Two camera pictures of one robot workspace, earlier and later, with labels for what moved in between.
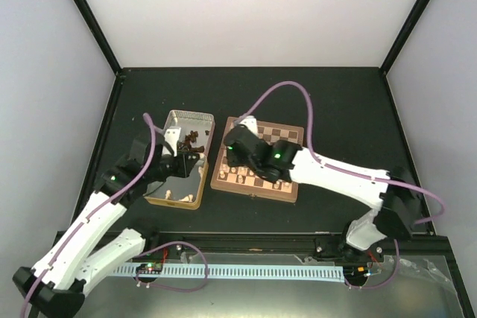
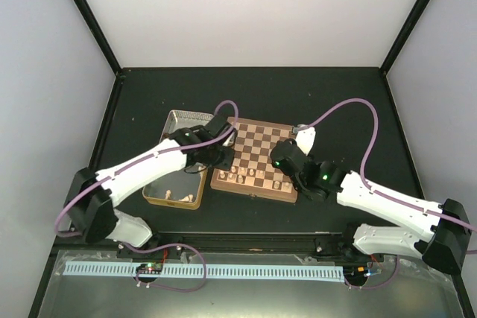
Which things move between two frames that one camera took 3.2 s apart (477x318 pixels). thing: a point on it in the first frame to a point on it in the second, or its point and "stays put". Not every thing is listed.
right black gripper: [233, 159] to [274, 164]
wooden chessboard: [245, 181] stays put
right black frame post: [421, 6] stays put
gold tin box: [179, 191] stays put
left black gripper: [186, 164] to [225, 164]
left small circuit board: [150, 267] stays put
